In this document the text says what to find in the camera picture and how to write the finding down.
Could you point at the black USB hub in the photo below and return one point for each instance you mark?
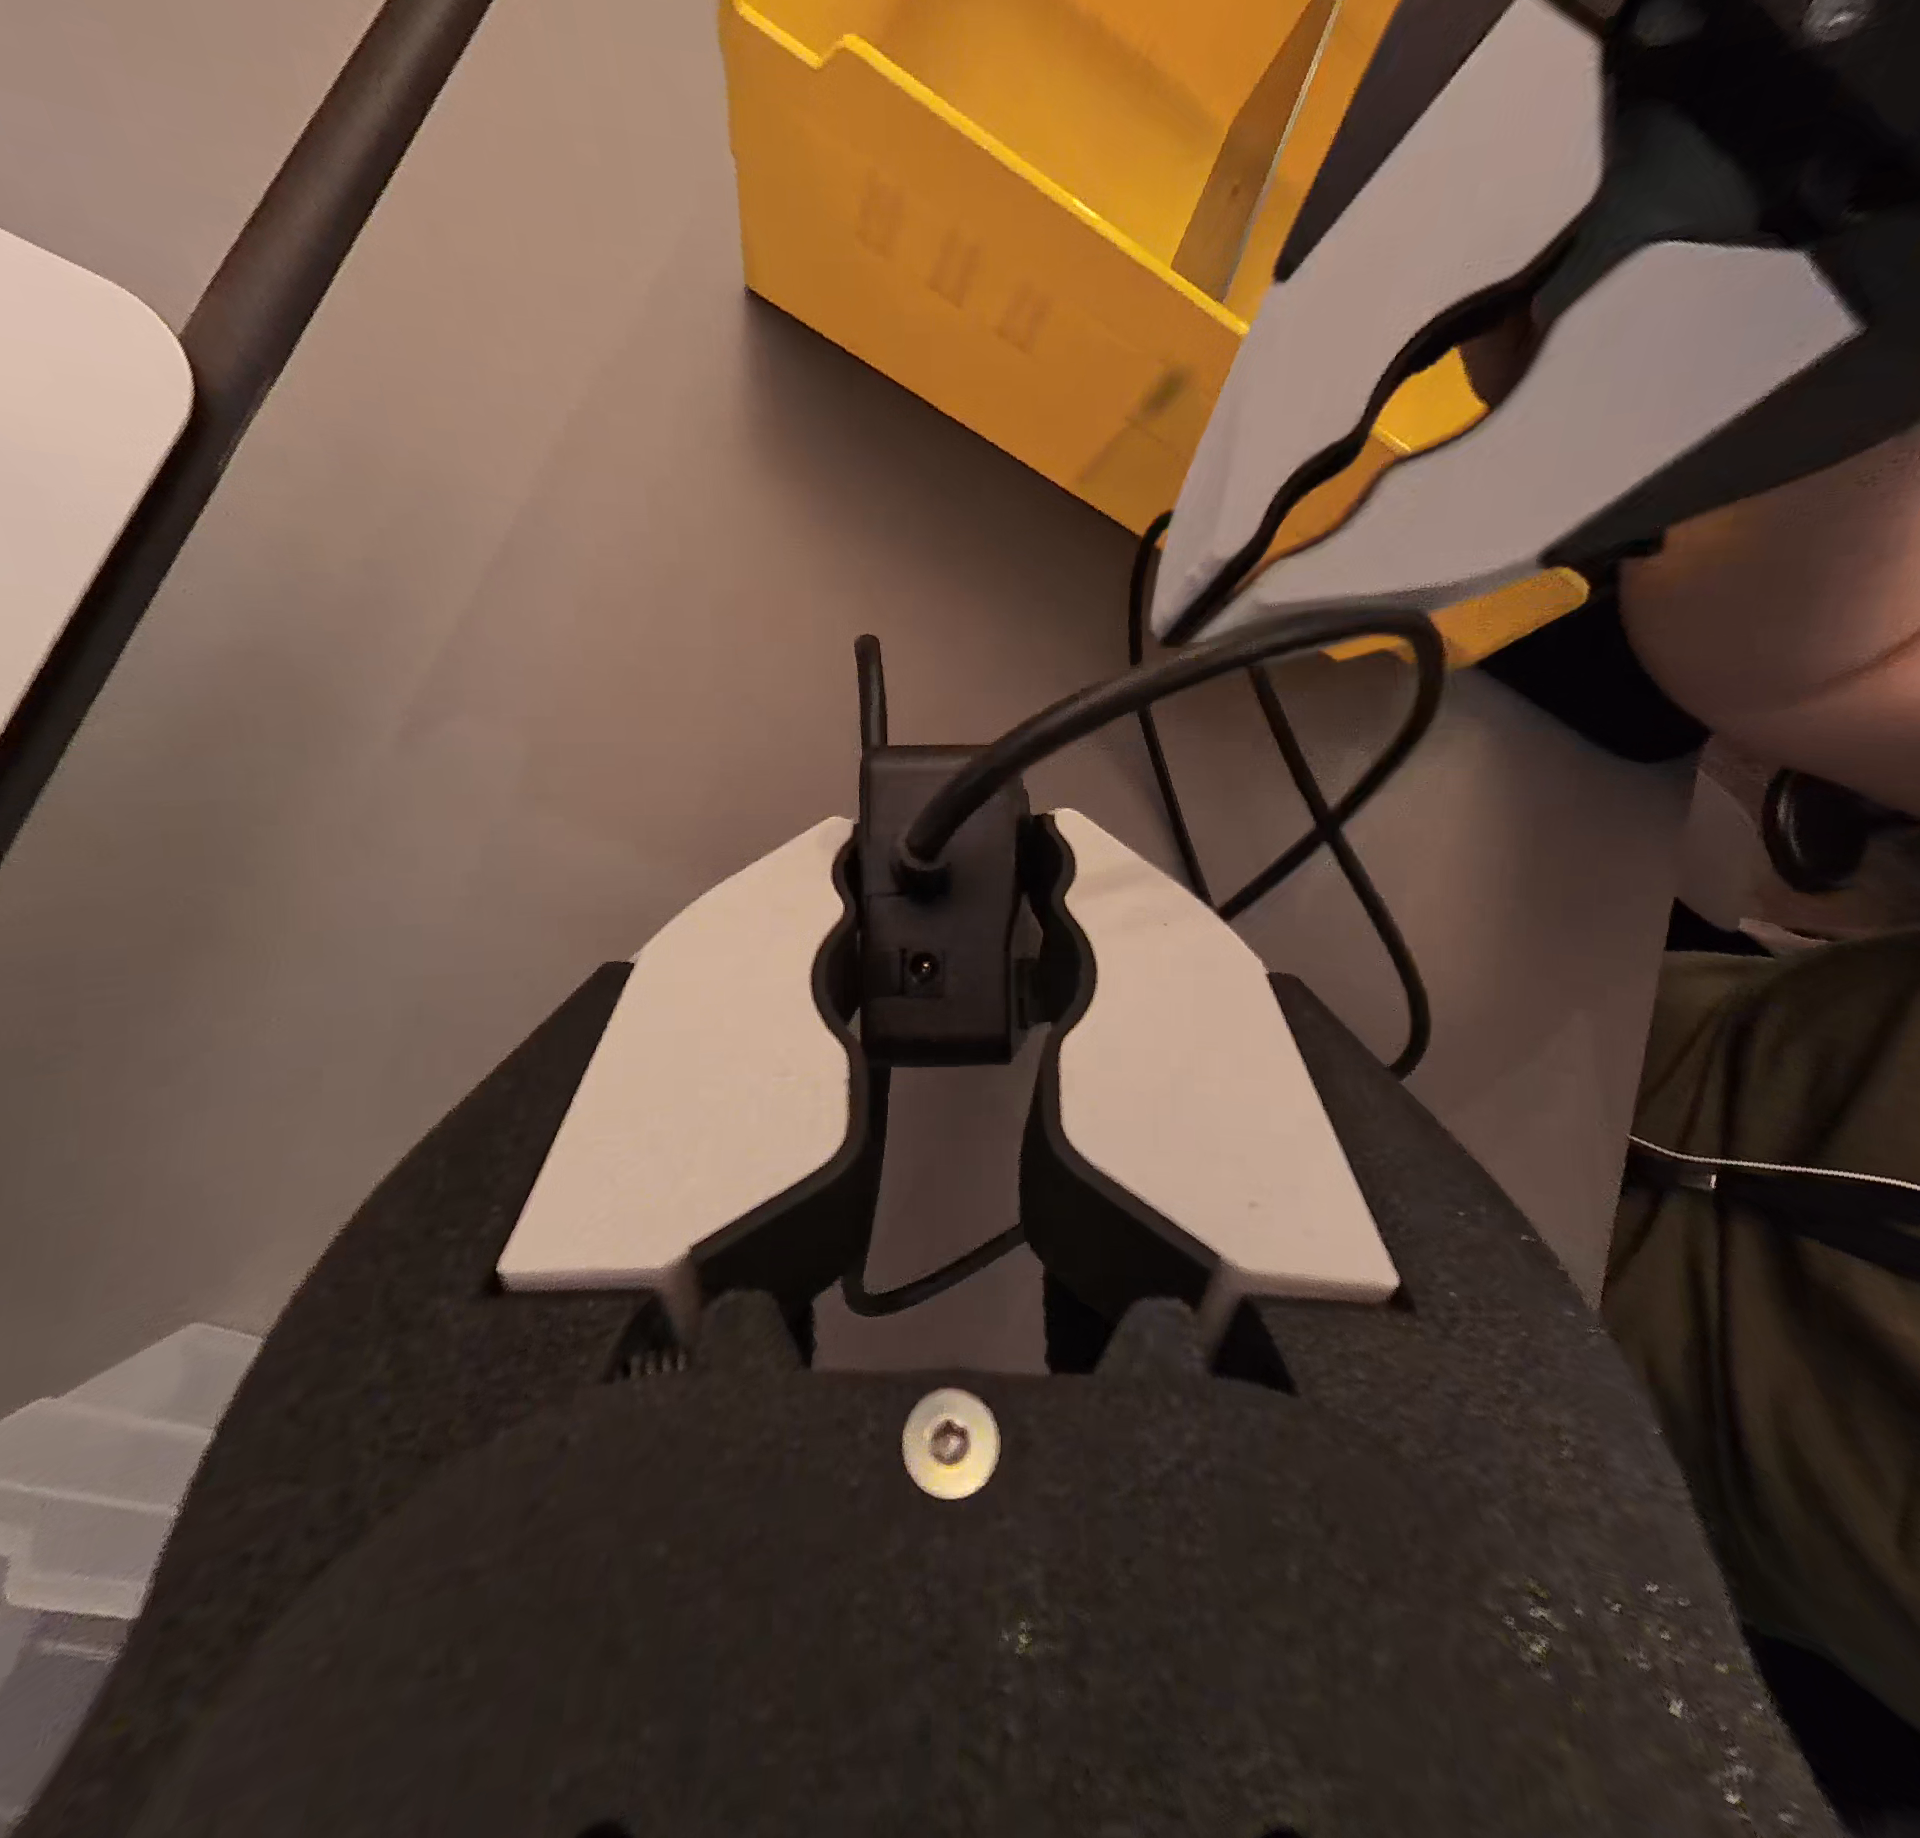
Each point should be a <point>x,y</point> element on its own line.
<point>946,1014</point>

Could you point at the person's right forearm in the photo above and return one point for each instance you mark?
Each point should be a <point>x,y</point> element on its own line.
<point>1800,638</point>

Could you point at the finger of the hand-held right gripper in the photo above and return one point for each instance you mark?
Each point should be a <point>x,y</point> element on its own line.
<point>1424,219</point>
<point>1650,398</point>

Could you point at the black bin divider plate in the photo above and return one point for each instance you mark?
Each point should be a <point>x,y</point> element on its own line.
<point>1253,174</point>

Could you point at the yellow storage bin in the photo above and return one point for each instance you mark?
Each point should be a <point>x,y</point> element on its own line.
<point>977,219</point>

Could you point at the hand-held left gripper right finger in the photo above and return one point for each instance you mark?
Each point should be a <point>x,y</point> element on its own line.
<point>1217,1117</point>

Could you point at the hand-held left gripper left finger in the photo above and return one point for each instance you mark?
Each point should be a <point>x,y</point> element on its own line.
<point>690,1117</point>

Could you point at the clear plastic bin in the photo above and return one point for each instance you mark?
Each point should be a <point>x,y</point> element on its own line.
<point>89,1448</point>

